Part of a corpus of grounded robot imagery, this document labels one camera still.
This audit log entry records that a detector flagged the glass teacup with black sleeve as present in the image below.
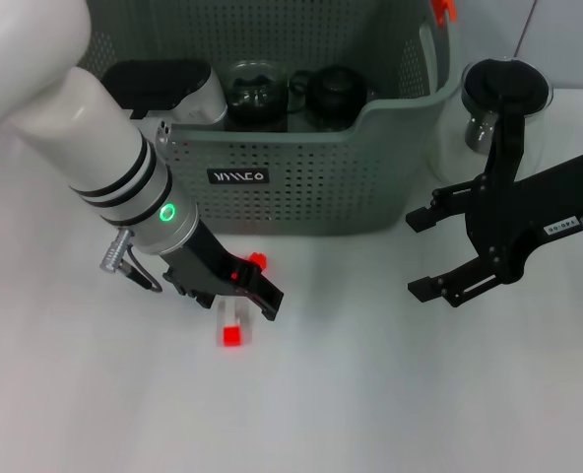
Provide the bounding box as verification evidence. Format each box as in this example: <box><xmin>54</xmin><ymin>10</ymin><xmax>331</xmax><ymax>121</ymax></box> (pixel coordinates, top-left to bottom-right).
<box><xmin>227</xmin><ymin>98</ymin><xmax>292</xmax><ymax>133</ymax></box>
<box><xmin>289</xmin><ymin>63</ymin><xmax>377</xmax><ymax>133</ymax></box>
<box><xmin>225</xmin><ymin>59</ymin><xmax>292</xmax><ymax>107</ymax></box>

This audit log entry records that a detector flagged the grey left gripper cable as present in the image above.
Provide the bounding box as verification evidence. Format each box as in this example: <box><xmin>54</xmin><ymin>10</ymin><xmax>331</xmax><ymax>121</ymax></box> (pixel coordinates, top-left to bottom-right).
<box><xmin>122</xmin><ymin>244</ymin><xmax>164</xmax><ymax>293</ymax></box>

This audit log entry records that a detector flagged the orange bin latch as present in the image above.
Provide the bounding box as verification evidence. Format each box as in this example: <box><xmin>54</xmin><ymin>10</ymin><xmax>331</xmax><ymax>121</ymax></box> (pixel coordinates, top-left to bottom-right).
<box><xmin>429</xmin><ymin>0</ymin><xmax>458</xmax><ymax>25</ymax></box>

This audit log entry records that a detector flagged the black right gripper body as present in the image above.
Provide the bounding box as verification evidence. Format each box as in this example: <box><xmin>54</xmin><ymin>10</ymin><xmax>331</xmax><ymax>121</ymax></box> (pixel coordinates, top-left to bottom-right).
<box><xmin>466</xmin><ymin>150</ymin><xmax>583</xmax><ymax>286</ymax></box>

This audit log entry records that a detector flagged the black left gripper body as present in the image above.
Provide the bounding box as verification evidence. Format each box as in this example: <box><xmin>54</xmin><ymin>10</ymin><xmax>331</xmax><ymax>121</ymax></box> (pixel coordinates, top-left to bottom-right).
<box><xmin>161</xmin><ymin>221</ymin><xmax>254</xmax><ymax>306</ymax></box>

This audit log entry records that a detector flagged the grey-green perforated storage bin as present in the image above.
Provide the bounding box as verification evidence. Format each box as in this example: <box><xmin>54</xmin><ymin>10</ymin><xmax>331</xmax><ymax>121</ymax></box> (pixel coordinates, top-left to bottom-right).
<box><xmin>77</xmin><ymin>0</ymin><xmax>463</xmax><ymax>236</ymax></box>

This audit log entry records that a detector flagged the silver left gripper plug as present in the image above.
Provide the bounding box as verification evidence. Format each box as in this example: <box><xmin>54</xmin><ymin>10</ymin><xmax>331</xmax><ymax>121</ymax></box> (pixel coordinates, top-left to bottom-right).
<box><xmin>98</xmin><ymin>228</ymin><xmax>136</xmax><ymax>272</ymax></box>

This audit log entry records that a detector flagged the glass teapot with black handle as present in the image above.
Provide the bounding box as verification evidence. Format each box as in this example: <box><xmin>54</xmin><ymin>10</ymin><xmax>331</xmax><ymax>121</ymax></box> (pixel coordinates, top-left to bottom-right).
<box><xmin>426</xmin><ymin>56</ymin><xmax>554</xmax><ymax>188</ymax></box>

